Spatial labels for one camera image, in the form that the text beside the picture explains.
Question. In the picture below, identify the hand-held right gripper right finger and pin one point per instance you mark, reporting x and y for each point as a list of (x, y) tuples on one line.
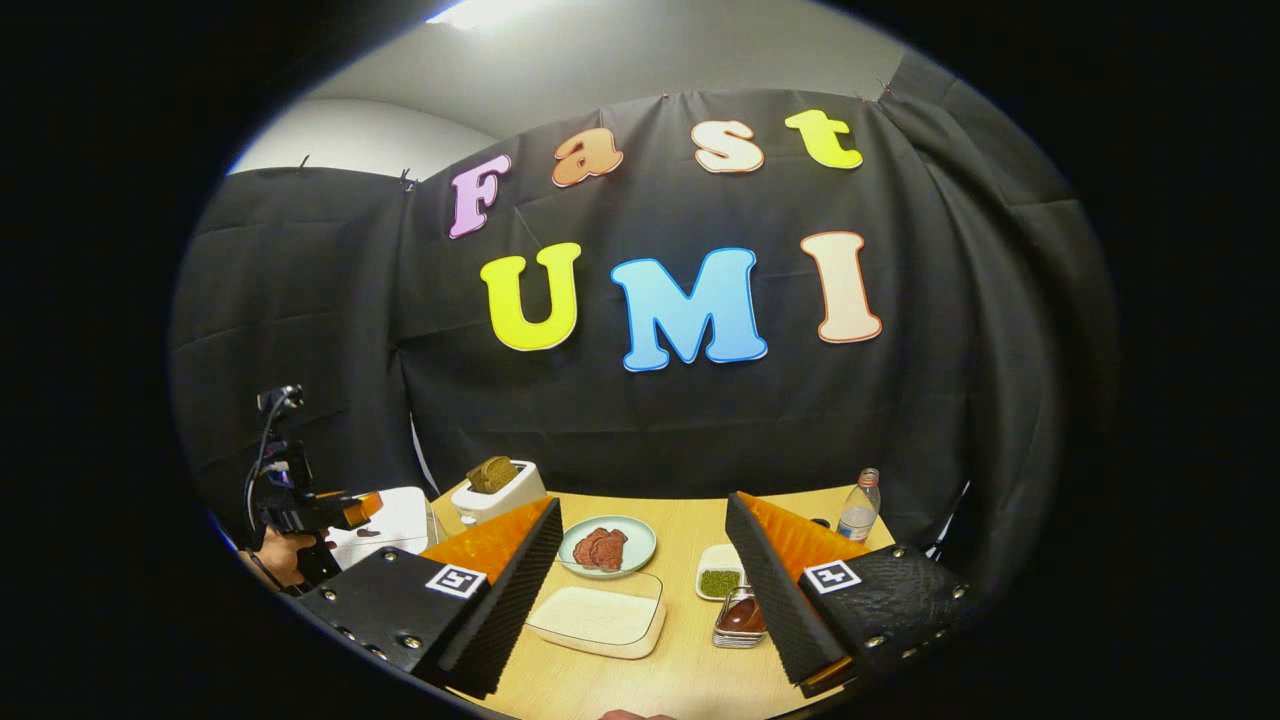
[(775, 600)]

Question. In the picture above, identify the clear rice container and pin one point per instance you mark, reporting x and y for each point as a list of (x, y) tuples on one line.
[(600, 620)]

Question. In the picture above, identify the clear plastic bottle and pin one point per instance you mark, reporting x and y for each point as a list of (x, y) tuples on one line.
[(858, 515)]

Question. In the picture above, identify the white rice cooker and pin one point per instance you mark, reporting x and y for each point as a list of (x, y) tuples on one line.
[(395, 520)]

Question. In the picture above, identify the brown bread slice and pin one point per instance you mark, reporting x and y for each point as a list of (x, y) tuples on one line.
[(492, 475)]

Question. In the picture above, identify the brown wooden spoon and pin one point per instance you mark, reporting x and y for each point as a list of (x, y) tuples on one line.
[(742, 615)]

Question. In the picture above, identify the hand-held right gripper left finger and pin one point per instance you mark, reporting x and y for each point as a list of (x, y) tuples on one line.
[(520, 600)]

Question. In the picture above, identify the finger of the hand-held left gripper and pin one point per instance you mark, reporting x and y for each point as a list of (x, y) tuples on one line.
[(358, 508)]

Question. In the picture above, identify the green plate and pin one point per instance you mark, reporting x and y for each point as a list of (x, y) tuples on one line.
[(640, 540)]

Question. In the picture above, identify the white toaster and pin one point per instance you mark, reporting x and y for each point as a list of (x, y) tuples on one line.
[(500, 505)]

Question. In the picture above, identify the clear chopstick holder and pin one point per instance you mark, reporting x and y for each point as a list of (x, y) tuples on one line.
[(735, 640)]

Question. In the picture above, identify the red meat slices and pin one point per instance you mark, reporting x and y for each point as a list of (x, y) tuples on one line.
[(600, 550)]

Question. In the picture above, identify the white divided bean dish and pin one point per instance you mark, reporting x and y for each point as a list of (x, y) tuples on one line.
[(718, 580)]

